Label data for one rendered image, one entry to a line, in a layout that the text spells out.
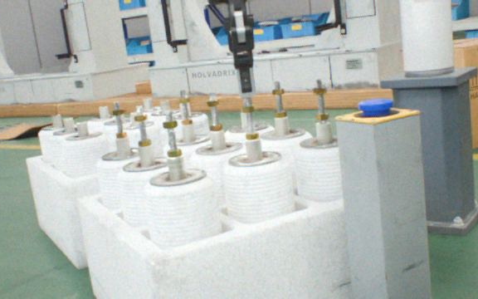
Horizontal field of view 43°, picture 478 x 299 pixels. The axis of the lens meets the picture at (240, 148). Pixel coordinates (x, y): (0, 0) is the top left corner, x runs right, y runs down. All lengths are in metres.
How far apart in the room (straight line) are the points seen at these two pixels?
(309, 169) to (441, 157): 0.38
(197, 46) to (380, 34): 1.17
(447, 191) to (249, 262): 0.54
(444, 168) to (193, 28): 2.58
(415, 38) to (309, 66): 1.84
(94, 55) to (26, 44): 4.15
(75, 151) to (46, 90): 3.16
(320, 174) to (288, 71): 2.21
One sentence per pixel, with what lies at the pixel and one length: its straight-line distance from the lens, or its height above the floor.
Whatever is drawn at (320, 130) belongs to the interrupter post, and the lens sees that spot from 0.88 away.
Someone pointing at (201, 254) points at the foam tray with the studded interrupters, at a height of 0.17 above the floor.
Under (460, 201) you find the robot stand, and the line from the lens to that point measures 1.22.
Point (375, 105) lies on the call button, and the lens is 0.70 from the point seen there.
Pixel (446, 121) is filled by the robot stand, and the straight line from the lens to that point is 1.17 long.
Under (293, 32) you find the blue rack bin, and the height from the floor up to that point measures 0.31.
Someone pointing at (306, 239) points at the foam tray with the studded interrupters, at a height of 0.15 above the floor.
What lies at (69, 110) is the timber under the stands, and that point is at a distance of 4.12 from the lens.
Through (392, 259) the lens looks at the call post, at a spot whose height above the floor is 0.15.
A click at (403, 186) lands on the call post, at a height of 0.23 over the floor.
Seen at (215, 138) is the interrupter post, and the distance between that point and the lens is 0.93.
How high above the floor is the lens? 0.43
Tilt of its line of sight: 11 degrees down
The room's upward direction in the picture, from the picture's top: 7 degrees counter-clockwise
